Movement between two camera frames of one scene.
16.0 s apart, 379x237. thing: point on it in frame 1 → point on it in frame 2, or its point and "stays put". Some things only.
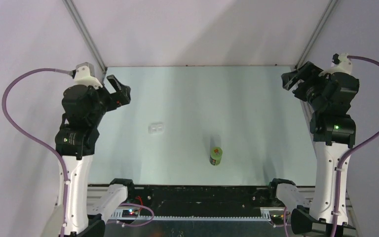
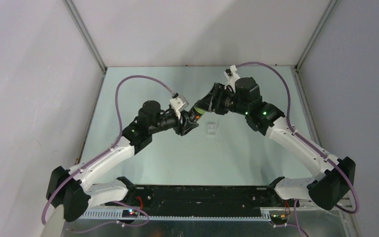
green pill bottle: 215,156 → 195,114
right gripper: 307,72 → 212,101
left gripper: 121,97 → 186,126
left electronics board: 129,213 stays put
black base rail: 204,200 stays put
